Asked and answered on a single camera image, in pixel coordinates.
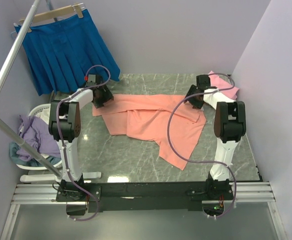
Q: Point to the blue pleated skirt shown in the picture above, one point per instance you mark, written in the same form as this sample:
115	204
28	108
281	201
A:
61	53

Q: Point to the white laundry basket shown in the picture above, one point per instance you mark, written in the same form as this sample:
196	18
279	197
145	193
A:
33	113

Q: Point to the wooden clip hanger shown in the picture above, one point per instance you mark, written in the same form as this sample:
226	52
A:
55	14

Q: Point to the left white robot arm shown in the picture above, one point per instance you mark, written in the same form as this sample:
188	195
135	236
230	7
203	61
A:
65	122

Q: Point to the lavender shirt in basket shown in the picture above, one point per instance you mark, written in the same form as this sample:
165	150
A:
34	131

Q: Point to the aluminium rail frame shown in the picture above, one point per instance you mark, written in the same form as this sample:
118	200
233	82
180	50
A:
45	194

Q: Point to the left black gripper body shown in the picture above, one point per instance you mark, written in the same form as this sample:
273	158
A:
104	95

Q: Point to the white clothes rack pole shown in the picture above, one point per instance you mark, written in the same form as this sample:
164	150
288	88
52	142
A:
4	71

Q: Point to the salmon orange t shirt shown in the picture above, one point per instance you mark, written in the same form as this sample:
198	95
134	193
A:
153	118

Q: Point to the black base beam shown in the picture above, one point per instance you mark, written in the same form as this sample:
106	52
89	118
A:
138	196

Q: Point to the blue grey cloth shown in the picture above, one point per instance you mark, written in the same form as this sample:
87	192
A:
20	157

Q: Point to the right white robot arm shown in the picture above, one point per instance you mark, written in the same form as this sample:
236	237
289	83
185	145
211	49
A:
229	123

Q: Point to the white garment in basket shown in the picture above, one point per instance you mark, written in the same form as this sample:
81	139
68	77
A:
44	115

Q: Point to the folded pink t shirt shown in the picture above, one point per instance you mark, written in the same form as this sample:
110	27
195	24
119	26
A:
222	83

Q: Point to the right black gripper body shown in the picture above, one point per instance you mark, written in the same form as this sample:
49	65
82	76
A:
195	101

